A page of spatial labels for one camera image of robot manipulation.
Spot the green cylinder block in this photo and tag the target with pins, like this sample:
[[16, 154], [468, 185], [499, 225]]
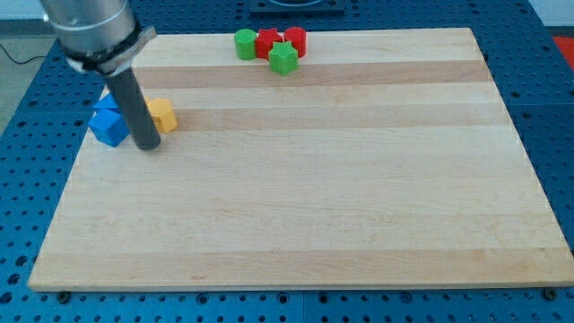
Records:
[[245, 46]]

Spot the yellow hexagon block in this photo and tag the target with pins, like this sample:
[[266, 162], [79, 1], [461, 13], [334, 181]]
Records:
[[163, 115]]

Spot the wooden board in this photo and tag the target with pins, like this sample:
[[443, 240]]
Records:
[[387, 160]]

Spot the blue block behind cube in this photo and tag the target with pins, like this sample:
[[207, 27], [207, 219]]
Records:
[[107, 102]]

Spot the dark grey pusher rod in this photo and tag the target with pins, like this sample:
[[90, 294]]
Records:
[[129, 98]]

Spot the green star block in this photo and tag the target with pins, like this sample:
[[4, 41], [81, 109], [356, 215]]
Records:
[[283, 58]]

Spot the red star block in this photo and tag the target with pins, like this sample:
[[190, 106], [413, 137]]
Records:
[[265, 41]]

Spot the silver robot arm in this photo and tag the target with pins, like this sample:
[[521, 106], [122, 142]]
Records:
[[103, 36]]

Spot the red cylinder block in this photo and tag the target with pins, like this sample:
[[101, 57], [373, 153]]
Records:
[[298, 38]]

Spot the blue cube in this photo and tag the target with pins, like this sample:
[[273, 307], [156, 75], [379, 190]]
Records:
[[108, 127]]

